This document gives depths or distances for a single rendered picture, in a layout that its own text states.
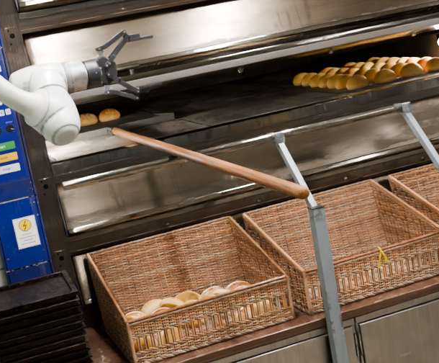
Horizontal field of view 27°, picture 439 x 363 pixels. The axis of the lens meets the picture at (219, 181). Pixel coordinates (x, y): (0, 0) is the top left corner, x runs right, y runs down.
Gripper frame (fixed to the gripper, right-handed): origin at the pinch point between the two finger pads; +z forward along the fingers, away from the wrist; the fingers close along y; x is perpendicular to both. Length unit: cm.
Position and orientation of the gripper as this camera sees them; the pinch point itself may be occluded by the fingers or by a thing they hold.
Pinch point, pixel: (152, 60)
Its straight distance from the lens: 263.7
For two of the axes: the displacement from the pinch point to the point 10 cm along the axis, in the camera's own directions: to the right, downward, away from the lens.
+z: 9.2, -2.3, 3.1
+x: 3.4, 1.3, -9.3
